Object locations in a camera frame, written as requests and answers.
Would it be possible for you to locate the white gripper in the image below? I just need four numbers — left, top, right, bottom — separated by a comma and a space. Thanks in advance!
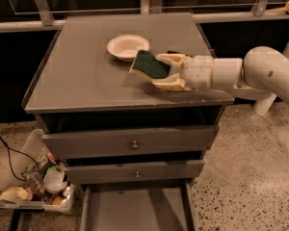
152, 53, 214, 91

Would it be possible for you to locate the green yellow sponge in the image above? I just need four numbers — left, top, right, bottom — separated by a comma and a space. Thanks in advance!
129, 50, 171, 81

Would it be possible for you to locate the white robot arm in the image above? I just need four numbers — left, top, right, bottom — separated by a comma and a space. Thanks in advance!
152, 46, 289, 114

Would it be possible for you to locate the grey drawer cabinet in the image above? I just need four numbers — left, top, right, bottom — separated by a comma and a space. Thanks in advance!
21, 13, 238, 231

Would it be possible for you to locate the grey middle drawer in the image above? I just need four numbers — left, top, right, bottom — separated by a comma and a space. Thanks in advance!
65, 160, 204, 185

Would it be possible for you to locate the grey drawer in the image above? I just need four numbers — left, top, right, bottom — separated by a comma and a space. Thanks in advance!
80, 179, 198, 231
42, 125, 219, 160
65, 160, 204, 185

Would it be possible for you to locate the grey top drawer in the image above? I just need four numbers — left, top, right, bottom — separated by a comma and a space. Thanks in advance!
42, 125, 219, 160

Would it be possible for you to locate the grey bottom drawer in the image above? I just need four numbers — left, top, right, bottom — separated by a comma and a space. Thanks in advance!
80, 179, 198, 231

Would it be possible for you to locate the white paper bowl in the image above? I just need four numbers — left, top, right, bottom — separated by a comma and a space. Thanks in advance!
107, 35, 149, 63

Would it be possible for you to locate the white cup in bin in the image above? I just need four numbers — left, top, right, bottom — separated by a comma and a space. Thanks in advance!
43, 171, 67, 193

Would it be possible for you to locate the clear plastic bin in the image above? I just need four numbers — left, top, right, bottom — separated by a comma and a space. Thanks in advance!
0, 129, 75, 215

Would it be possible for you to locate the yellow banana in bin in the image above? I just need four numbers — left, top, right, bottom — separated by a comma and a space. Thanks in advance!
0, 187, 33, 203

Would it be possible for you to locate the white pipe post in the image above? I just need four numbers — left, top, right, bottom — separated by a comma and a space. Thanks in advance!
250, 41, 289, 116

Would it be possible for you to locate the metal railing frame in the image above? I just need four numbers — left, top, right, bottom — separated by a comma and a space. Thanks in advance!
0, 0, 289, 32

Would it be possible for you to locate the black cable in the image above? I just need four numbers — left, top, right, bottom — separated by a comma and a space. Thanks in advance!
0, 125, 41, 182

